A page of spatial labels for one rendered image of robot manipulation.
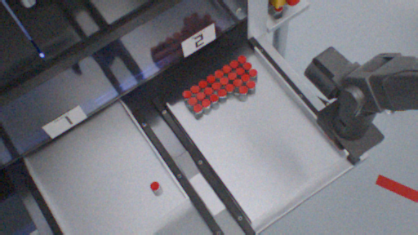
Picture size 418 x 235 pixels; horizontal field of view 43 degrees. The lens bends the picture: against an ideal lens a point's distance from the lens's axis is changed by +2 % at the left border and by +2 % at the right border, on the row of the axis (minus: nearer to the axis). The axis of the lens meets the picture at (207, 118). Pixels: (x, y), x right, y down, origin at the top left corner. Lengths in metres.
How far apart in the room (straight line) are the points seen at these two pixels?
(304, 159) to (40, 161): 0.61
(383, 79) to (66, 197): 0.78
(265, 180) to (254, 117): 0.16
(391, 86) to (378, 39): 1.73
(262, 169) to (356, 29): 1.37
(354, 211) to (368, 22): 0.86
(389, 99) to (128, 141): 0.69
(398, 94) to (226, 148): 0.57
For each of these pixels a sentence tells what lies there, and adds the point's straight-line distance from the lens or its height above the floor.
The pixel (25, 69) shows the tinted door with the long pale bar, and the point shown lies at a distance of 0.98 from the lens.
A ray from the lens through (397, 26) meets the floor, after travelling 2.50.
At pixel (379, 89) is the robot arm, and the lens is 0.73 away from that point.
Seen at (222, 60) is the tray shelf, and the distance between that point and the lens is 1.31.
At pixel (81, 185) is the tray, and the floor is 0.88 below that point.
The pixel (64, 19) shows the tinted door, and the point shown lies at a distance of 0.93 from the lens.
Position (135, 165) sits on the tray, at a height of 0.88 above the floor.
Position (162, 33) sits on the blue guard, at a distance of 1.08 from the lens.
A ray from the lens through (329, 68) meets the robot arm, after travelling 0.83.
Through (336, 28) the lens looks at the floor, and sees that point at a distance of 2.44.
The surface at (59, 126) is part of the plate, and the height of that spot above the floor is 1.02.
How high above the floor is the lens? 2.01
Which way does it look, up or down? 66 degrees down
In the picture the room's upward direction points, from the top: 10 degrees counter-clockwise
